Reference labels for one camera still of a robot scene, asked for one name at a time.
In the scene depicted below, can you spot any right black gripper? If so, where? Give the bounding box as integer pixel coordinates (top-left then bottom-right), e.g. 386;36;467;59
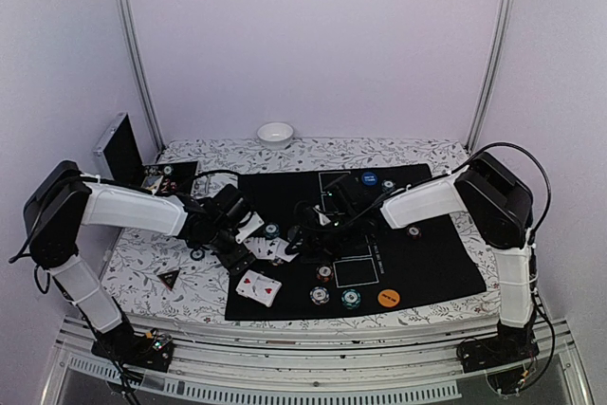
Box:
285;210;361;264

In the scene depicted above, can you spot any green poker chip stack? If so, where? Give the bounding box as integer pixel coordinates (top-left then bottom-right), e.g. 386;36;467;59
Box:
190;249;205;262

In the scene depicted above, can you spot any red chip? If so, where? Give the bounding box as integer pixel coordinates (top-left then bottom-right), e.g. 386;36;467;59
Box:
316;265;334;283
406;225;422;239

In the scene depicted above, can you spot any blue small blind button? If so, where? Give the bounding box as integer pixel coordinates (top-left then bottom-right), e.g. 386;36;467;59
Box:
360;171;378;187

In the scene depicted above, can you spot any white chip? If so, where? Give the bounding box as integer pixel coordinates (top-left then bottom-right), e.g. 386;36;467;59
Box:
309;286;330;305

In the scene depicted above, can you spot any orange big blind button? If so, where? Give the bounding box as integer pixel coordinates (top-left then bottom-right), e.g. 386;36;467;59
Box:
377;289;400;308

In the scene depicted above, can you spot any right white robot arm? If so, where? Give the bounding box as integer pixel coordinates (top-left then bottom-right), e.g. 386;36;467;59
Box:
285;148;540;363

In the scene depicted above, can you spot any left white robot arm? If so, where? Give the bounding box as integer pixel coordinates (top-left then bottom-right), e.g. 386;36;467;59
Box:
23;160;264;361

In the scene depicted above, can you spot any black triangular marker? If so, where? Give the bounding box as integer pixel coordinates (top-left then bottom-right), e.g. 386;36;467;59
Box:
156;269;180;290

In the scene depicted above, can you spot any black poker mat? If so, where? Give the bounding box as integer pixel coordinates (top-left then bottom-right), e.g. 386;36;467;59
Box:
225;164;487;322

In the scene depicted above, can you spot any white ceramic bowl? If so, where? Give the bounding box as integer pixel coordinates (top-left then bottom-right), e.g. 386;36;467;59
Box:
257;121;295;150

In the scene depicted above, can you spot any silver poker chip case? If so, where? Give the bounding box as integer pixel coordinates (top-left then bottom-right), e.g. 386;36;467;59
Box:
93;112;197;196

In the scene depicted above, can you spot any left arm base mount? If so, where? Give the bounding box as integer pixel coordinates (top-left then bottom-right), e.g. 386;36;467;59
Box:
91;326;175;373

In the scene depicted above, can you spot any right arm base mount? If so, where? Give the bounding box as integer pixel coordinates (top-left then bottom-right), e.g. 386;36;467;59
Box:
456;322;540;373

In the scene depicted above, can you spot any left aluminium frame post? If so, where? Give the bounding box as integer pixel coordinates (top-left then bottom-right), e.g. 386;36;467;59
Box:
116;0;166;153

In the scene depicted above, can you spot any aluminium frame post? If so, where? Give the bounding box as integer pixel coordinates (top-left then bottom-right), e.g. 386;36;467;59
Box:
465;0;515;153
116;0;166;153

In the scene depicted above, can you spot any right aluminium frame post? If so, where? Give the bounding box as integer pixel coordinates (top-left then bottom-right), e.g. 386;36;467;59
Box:
465;0;515;153

